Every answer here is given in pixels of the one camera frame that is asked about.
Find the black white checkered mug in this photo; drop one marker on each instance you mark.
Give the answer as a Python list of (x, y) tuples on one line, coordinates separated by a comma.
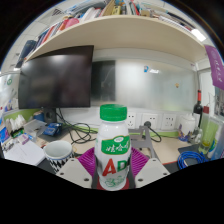
[(60, 160)]

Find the white ceiling light panels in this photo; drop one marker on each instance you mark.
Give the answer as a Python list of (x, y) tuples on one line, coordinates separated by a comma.
[(198, 35)]

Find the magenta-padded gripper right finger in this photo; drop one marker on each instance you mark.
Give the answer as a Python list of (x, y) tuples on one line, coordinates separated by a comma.
[(150, 170)]

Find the dark wine bottle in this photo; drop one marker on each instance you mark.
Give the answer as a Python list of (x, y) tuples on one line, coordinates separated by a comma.
[(198, 106)]

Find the white container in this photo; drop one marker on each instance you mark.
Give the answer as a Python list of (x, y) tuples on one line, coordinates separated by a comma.
[(187, 128)]

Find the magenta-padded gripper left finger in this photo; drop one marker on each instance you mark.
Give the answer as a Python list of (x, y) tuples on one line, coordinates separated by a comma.
[(75, 170)]

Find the black computer monitor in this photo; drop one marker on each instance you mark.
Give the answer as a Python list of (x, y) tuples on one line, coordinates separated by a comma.
[(55, 78)]

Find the clear plastic box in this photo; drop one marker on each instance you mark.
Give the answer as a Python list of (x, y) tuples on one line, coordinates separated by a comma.
[(35, 126)]

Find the flat round red coaster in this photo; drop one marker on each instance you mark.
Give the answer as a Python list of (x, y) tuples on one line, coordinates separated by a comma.
[(129, 185)]

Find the white paper sheet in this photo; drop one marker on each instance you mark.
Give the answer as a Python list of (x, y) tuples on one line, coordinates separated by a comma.
[(25, 153)]

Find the small blue box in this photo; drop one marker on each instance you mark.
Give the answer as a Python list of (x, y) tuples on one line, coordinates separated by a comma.
[(52, 129)]

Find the white wall socket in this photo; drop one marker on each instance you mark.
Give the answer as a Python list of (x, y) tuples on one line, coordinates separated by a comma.
[(131, 120), (152, 119), (169, 121)]

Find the purple hanging pennant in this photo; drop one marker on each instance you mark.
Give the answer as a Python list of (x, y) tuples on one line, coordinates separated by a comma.
[(216, 68)]

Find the green glass tumbler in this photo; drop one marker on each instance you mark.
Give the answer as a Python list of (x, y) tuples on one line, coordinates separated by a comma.
[(206, 140)]

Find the white drink bottle green cap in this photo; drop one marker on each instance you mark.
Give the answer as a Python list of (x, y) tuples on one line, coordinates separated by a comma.
[(112, 150)]

